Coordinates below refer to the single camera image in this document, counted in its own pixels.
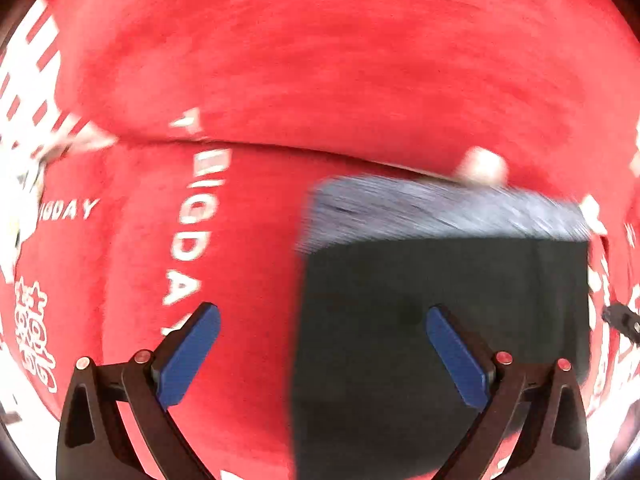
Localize red bed blanket white characters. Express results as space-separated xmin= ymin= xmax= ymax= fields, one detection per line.
xmin=1 ymin=0 xmax=639 ymax=479

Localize white patterned cloth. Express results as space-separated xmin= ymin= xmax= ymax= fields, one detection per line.
xmin=0 ymin=144 xmax=44 ymax=284

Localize red folded quilt white pattern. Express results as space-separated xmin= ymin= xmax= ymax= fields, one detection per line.
xmin=49 ymin=0 xmax=639 ymax=196

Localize black pants grey patterned waistband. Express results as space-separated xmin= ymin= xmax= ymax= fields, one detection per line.
xmin=292 ymin=178 xmax=590 ymax=479

